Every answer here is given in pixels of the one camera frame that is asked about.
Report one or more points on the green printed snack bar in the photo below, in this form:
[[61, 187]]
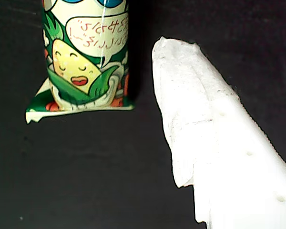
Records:
[[85, 59]]

